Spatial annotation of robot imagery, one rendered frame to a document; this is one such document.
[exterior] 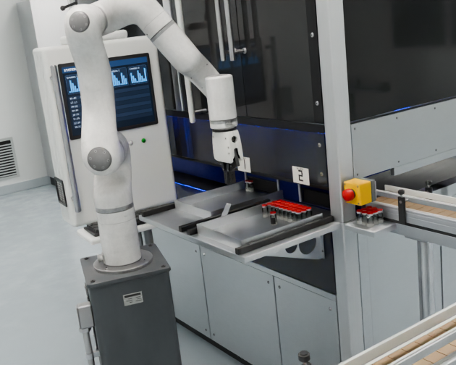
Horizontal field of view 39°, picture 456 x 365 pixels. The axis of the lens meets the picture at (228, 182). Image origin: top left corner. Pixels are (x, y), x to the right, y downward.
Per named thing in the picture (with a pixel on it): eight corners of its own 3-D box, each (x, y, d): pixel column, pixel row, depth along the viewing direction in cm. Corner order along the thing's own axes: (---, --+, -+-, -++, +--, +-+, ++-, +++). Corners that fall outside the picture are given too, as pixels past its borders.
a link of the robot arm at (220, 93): (209, 117, 198) (208, 122, 189) (205, 74, 195) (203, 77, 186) (236, 114, 198) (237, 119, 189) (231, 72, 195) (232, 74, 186)
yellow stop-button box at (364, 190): (360, 197, 212) (358, 176, 210) (376, 200, 206) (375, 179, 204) (343, 203, 208) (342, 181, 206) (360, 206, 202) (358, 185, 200)
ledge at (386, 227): (373, 219, 219) (373, 214, 219) (403, 226, 209) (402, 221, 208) (344, 229, 212) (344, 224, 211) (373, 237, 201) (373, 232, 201)
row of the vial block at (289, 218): (271, 214, 230) (270, 201, 229) (304, 223, 216) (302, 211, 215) (266, 215, 229) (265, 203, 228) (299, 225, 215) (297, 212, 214)
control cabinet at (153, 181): (161, 194, 307) (138, 27, 288) (179, 201, 291) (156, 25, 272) (59, 219, 283) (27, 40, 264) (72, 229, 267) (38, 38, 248)
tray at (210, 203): (244, 188, 270) (243, 180, 269) (283, 198, 249) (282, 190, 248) (175, 208, 252) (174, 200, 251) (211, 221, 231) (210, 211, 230)
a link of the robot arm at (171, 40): (154, 39, 199) (218, 112, 204) (148, 40, 183) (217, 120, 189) (176, 19, 197) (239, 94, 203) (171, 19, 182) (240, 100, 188)
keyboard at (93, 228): (170, 206, 282) (169, 201, 282) (184, 213, 271) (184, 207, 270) (83, 229, 263) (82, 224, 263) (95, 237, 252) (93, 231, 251)
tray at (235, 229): (274, 208, 236) (273, 200, 236) (323, 222, 215) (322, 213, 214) (197, 233, 218) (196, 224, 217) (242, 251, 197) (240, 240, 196)
